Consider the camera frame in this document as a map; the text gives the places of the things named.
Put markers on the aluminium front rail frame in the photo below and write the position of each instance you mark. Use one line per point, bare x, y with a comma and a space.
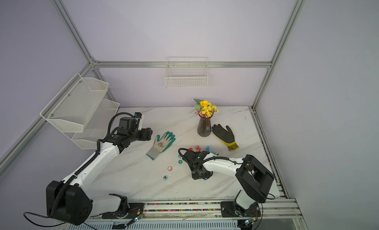
283, 214

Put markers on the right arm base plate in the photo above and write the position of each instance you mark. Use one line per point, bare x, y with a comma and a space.
232, 209

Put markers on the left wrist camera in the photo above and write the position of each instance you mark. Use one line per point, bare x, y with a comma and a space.
139, 118

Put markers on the yellow artificial flower bouquet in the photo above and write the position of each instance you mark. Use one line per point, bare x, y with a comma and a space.
204, 108

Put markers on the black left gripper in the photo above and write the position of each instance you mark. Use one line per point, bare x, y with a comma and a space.
146, 133

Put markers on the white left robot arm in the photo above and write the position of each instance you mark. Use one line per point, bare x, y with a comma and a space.
67, 200

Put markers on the green grey work glove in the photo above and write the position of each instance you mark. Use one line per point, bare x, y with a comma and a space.
161, 144

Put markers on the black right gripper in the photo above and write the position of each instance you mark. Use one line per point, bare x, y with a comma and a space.
195, 175

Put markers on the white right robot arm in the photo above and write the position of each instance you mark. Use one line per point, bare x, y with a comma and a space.
254, 178

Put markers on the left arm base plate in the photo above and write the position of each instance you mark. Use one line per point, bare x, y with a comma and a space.
132, 211

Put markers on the black yellow work glove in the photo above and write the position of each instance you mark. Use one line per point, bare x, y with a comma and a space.
226, 136

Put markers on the dark glass flower vase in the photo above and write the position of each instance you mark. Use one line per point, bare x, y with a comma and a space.
204, 128

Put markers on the white wire wall basket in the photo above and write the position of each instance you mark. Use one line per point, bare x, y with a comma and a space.
186, 72

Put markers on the white two-tier mesh shelf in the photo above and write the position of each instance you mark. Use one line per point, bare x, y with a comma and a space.
81, 111

